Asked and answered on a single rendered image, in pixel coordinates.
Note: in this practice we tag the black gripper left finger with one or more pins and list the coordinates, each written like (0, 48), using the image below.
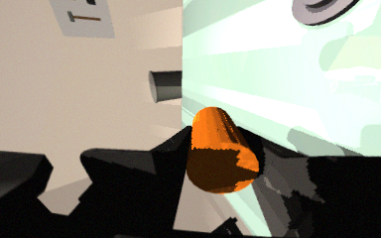
(163, 168)

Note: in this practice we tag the orange knob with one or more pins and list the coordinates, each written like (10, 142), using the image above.
(219, 159)

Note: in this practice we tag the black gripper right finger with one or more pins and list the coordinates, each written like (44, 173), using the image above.
(289, 185)

